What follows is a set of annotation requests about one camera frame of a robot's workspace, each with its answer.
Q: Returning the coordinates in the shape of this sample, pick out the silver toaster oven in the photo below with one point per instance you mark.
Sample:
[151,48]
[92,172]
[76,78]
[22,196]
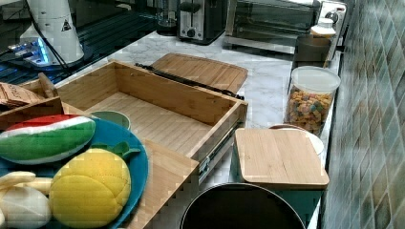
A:
[274,25]

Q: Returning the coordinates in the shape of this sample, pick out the plush watermelon slice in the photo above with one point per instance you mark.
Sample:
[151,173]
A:
[46,139]

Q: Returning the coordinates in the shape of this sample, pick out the bamboo drawer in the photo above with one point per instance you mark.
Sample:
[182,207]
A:
[223,114]

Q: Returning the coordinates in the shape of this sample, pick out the clear cereal jar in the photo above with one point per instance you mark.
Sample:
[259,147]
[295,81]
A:
[310,96]

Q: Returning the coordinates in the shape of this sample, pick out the plush yellow pineapple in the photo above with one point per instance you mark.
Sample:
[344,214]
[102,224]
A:
[92,188]

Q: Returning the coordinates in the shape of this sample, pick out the blue round plate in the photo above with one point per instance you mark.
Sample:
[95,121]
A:
[110,134]

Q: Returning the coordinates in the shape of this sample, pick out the black two-slot toaster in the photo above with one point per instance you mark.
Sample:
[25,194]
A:
[201,21]

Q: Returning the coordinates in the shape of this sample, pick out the plush white banana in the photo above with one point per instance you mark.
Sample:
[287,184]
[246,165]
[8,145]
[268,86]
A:
[24,202]

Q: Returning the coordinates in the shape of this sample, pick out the green small bowl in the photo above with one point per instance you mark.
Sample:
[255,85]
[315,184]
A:
[115,117]

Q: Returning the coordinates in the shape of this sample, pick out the brown tea bag box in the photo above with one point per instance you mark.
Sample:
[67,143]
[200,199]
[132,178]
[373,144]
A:
[13,96]

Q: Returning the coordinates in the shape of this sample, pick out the large wooden cutting board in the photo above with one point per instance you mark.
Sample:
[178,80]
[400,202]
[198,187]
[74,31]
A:
[210,72]

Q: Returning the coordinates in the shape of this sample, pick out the black coffee grinder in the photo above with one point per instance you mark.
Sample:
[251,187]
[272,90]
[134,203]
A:
[167,17]

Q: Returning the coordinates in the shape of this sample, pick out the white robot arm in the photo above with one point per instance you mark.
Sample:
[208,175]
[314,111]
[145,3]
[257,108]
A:
[51,39]

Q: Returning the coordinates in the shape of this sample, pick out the black metal canister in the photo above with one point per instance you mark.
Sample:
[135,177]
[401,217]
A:
[311,49]

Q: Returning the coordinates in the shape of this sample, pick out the black round pot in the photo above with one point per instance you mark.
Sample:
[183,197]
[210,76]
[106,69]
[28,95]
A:
[239,206]

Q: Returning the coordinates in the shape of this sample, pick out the teal box with wooden lid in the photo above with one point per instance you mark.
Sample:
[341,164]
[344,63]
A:
[282,161]

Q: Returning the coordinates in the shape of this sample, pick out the white cap spice bottle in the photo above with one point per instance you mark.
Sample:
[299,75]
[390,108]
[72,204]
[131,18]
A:
[323,28]

